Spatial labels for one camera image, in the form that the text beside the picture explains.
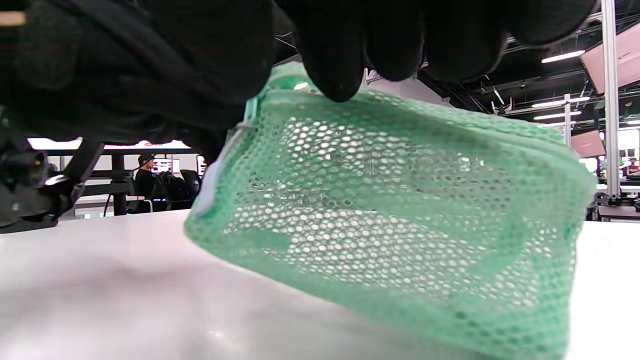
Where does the green mesh toiletry bag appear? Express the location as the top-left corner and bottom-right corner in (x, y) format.
(184, 61), (598, 360)

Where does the aluminium frame post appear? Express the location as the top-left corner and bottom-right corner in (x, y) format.
(600, 0), (624, 201)

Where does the person's right hand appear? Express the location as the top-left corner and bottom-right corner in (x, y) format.
(140, 0), (598, 108)

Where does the long ceiling light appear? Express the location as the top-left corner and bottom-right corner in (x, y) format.
(541, 49), (587, 64)

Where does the person's left hand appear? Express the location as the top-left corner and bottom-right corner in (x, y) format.
(0, 0), (246, 163)

